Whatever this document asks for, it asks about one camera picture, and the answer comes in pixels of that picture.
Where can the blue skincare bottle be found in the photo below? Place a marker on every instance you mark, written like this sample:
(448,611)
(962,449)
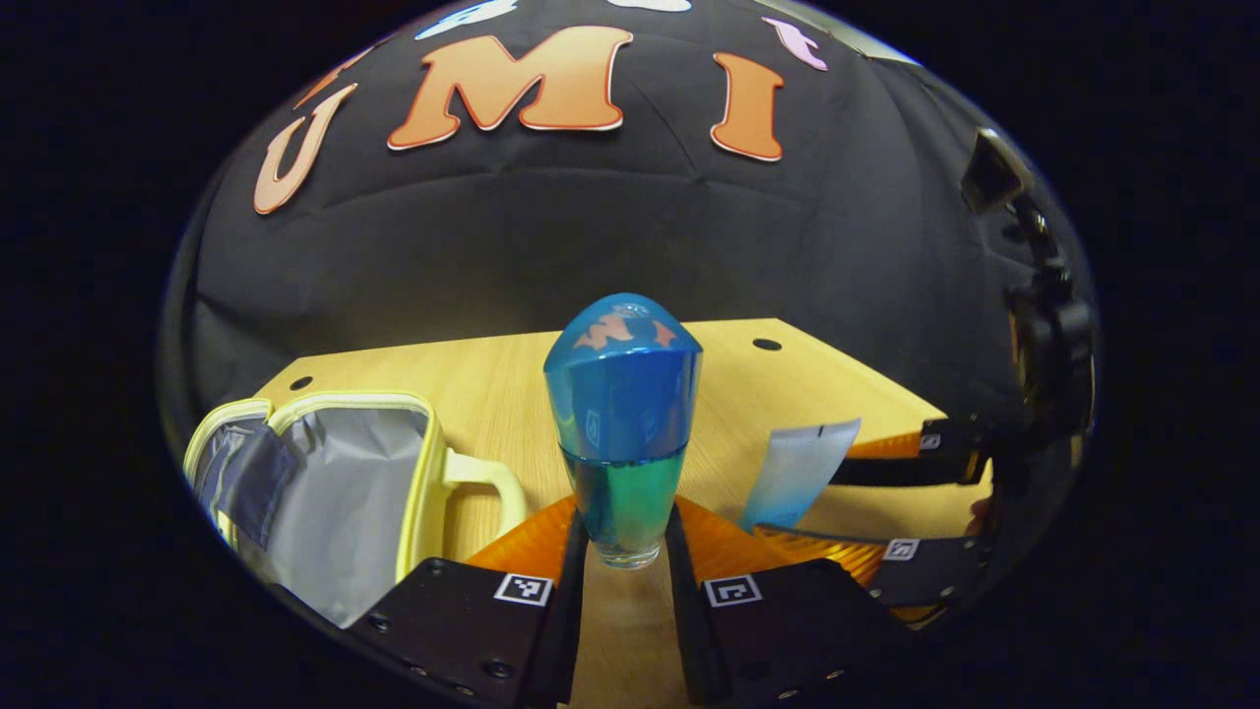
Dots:
(620,414)

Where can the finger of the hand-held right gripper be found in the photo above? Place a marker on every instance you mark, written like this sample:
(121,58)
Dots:
(945,571)
(945,463)

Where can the light blue skincare tube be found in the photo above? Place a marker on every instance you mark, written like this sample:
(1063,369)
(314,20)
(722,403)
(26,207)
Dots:
(797,473)

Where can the cream yellow suitcase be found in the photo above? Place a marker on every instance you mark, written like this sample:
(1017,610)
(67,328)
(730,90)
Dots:
(345,492)

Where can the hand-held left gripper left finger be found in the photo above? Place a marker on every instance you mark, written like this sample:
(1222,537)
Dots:
(563,611)

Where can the black backdrop cloth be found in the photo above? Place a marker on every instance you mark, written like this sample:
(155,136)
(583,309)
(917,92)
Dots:
(591,226)

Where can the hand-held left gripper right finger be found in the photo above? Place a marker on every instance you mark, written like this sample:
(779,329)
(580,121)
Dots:
(689,611)

